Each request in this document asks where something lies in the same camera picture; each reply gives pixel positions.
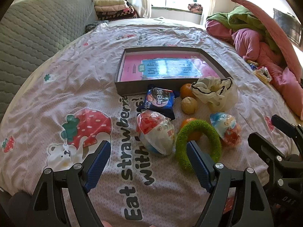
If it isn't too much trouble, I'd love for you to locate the red white toy egg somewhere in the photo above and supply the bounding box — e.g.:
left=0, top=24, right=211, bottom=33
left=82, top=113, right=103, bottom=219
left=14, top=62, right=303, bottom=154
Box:
left=136, top=110, right=177, bottom=156

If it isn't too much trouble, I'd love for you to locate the small orange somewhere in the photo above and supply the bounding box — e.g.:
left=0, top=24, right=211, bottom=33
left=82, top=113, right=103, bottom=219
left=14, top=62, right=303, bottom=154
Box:
left=180, top=83, right=197, bottom=100

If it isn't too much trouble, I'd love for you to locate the green and pink clothes pile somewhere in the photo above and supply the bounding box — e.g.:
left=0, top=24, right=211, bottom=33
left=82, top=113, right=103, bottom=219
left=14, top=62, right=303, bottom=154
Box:
left=205, top=20, right=303, bottom=121

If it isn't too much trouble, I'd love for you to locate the clear packet of yellow biscuits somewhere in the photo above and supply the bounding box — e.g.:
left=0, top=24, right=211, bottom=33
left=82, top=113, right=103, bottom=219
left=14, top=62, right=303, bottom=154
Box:
left=254, top=67, right=273, bottom=83

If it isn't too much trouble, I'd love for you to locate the dark checkered folded blanket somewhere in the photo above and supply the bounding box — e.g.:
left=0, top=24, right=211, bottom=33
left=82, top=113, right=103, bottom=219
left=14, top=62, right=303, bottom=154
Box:
left=97, top=8, right=139, bottom=21

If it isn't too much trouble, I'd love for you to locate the green cloth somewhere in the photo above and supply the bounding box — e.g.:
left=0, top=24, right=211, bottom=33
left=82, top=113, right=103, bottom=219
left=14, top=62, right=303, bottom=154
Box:
left=206, top=6, right=282, bottom=55

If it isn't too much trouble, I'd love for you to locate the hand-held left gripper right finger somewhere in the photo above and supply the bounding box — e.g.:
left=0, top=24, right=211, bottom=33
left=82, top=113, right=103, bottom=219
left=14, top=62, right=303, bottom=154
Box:
left=187, top=141, right=273, bottom=227

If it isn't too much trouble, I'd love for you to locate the grey cardboard box pink lining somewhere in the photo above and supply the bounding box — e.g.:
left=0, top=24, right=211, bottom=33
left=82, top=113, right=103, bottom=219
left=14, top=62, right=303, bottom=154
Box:
left=114, top=48, right=233, bottom=96

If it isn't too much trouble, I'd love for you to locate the blue snack packet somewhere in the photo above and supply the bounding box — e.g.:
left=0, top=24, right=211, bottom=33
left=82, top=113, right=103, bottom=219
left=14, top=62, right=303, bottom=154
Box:
left=138, top=85, right=176, bottom=120

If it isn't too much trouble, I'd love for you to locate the dark framed wall picture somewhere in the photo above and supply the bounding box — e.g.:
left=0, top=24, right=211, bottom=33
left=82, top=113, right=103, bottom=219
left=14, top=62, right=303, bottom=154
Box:
left=273, top=8, right=301, bottom=45

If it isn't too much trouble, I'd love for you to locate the cream drawstring bag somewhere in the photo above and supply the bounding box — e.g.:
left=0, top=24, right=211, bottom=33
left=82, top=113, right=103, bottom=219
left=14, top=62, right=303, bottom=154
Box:
left=191, top=76, right=238, bottom=113

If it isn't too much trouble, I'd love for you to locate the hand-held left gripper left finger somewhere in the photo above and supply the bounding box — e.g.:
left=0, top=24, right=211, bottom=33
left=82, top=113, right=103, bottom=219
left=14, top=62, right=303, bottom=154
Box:
left=28, top=141, right=112, bottom=227

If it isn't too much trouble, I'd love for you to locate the strawberry print bedsheet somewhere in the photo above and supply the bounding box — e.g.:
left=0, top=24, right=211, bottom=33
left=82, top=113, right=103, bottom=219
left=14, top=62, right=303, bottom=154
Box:
left=0, top=18, right=303, bottom=227

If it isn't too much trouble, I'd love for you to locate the large orange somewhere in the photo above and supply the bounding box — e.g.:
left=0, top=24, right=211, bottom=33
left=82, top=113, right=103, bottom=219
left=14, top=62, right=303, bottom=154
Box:
left=180, top=117, right=203, bottom=142

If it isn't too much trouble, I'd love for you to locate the floral cushion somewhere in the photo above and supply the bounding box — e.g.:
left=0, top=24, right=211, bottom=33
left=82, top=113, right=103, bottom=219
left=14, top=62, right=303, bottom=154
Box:
left=188, top=3, right=203, bottom=14

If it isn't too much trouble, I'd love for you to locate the grey quilted headboard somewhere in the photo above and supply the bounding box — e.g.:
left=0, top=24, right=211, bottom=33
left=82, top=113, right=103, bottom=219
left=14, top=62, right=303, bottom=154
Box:
left=0, top=0, right=98, bottom=123

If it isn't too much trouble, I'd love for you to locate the pink folded blanket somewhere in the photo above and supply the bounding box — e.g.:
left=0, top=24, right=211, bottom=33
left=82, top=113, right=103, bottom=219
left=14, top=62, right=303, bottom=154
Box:
left=95, top=5, right=129, bottom=12

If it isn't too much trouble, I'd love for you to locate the dark patterned cloth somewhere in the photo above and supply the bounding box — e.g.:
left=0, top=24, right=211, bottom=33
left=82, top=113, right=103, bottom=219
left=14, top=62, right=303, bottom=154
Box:
left=85, top=21, right=109, bottom=32

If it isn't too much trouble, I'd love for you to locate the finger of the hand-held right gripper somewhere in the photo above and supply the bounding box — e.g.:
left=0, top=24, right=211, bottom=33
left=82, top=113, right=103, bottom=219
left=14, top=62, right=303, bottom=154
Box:
left=248, top=132, right=303, bottom=190
left=271, top=114, right=303, bottom=139

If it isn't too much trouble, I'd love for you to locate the cream folded blanket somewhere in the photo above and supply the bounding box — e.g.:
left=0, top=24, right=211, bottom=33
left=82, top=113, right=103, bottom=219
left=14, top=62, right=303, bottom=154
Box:
left=95, top=0, right=127, bottom=7

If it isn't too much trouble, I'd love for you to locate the green fuzzy ring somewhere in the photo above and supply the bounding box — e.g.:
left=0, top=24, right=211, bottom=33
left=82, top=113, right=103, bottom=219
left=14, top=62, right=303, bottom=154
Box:
left=175, top=119, right=222, bottom=171

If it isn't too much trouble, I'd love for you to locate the blue orange toy egg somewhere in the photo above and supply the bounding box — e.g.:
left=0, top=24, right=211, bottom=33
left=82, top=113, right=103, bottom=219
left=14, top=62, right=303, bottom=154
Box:
left=209, top=112, right=242, bottom=147

